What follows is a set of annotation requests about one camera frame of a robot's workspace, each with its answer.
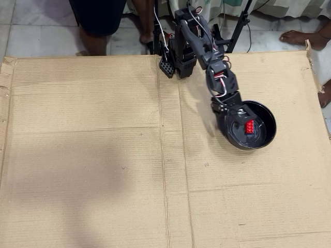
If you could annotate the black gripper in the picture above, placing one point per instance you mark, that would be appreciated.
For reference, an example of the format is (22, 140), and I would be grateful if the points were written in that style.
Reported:
(232, 101)

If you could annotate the red lego block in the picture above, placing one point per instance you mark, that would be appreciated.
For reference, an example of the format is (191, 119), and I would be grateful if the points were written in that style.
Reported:
(249, 127)

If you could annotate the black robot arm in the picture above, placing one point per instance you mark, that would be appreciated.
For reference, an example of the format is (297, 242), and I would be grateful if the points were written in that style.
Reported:
(196, 41)

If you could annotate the black perforated clamp block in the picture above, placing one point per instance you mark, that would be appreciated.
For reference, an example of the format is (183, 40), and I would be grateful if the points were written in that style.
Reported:
(167, 68)

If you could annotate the black round bowl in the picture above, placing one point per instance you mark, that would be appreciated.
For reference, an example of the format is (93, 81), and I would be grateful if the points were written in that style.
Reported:
(266, 129)

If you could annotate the black tripod stand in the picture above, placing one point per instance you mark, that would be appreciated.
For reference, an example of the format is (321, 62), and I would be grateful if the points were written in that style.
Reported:
(240, 23)

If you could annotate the bare foot at cardboard edge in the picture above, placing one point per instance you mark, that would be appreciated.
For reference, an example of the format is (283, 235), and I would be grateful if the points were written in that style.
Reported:
(326, 93)

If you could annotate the bare foot with anklet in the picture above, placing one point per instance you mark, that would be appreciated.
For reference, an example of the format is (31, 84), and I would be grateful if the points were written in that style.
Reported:
(300, 37)

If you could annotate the bare leg with sandal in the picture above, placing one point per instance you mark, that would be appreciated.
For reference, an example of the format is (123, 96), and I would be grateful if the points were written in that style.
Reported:
(144, 23)

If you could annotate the patterned bed cloth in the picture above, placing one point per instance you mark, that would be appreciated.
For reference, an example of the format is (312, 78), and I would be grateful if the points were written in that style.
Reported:
(284, 7)

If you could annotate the bare leg below shorts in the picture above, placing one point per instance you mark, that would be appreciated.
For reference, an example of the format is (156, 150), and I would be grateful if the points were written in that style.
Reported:
(91, 44)

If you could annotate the black shorts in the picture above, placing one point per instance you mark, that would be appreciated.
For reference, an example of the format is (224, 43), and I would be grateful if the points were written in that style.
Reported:
(98, 15)

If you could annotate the brown cardboard sheet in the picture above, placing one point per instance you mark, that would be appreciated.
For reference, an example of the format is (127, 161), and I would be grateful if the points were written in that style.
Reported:
(77, 206)

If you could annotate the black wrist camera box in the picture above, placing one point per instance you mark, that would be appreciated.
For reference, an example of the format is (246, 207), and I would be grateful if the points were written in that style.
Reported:
(243, 117)

